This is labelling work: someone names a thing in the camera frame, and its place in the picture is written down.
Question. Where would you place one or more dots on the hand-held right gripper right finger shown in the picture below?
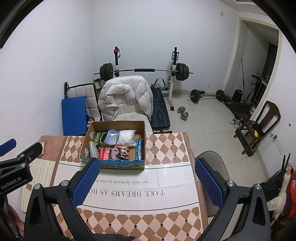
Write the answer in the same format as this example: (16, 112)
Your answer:
(209, 183)

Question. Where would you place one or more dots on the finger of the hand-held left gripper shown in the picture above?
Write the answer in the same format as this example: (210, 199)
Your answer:
(31, 150)
(7, 146)

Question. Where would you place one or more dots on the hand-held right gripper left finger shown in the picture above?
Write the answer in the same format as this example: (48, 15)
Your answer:
(85, 182)

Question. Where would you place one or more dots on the clear plastic bottle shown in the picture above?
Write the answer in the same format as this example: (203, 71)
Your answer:
(93, 150)

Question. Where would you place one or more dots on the red packet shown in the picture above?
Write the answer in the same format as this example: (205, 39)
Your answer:
(104, 154)

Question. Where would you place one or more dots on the printed cardboard box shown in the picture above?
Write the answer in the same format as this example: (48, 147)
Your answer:
(115, 165)

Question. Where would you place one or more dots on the grey purple small packet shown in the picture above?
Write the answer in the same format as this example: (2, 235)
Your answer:
(114, 154)

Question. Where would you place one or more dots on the green packet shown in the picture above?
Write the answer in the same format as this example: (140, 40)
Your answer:
(100, 139)

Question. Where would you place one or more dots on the orange printed snack packet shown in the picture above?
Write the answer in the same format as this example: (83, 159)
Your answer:
(123, 153)

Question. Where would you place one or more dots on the blue white star pack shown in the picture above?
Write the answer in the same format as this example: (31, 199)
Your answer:
(112, 138)

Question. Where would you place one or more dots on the white pouch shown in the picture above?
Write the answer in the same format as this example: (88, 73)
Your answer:
(126, 138)

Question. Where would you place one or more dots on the long blue packet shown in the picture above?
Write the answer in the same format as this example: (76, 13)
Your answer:
(139, 149)

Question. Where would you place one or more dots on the person's left forearm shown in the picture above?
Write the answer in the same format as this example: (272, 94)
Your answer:
(16, 224)

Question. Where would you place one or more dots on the grey plastic chair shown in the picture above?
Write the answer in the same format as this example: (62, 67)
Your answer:
(212, 160)

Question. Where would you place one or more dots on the light wooden board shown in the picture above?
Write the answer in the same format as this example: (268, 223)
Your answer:
(39, 180)

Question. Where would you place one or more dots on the blue folded mat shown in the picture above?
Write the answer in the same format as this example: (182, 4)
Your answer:
(74, 115)

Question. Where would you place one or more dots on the white shoe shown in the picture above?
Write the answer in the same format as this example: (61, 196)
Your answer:
(233, 121)
(238, 124)

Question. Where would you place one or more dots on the silver dumbbell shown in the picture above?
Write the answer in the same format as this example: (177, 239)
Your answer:
(184, 115)
(181, 109)

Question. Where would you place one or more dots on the white goose plush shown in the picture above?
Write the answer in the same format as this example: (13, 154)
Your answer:
(278, 201)

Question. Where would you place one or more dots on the beige padded cushion board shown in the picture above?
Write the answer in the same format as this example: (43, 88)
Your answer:
(81, 91)

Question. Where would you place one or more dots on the dark floor platform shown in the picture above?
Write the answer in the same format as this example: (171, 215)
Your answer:
(239, 109)

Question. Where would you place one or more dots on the cream chair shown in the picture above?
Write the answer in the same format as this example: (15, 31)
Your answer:
(134, 115)

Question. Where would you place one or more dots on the orange bag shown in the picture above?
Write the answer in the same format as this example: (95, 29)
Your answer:
(291, 194)

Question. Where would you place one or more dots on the small black floor barbell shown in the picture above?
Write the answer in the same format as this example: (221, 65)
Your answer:
(195, 96)

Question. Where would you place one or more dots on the black weight bench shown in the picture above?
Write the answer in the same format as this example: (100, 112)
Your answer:
(159, 109)

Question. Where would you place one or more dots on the black speaker box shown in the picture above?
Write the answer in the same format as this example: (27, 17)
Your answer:
(237, 96)

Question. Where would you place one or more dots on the small cardboard box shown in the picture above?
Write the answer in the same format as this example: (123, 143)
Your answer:
(97, 83)

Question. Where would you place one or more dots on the dark wooden chair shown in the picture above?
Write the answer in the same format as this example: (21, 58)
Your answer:
(271, 111)

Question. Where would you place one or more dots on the white puffer jacket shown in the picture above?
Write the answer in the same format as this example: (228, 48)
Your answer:
(124, 95)

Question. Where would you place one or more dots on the white bench press rack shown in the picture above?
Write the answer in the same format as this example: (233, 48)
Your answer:
(170, 92)

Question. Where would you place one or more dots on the black kick scooter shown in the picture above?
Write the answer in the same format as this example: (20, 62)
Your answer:
(256, 90)

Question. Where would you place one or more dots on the black pole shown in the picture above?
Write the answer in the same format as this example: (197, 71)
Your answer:
(242, 78)

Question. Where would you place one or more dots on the barbell with black plates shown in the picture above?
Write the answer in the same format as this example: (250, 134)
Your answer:
(144, 70)

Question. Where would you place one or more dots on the black metal frame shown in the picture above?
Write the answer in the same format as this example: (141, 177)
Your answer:
(275, 178)

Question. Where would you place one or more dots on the white door frame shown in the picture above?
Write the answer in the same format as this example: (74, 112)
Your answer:
(233, 62)

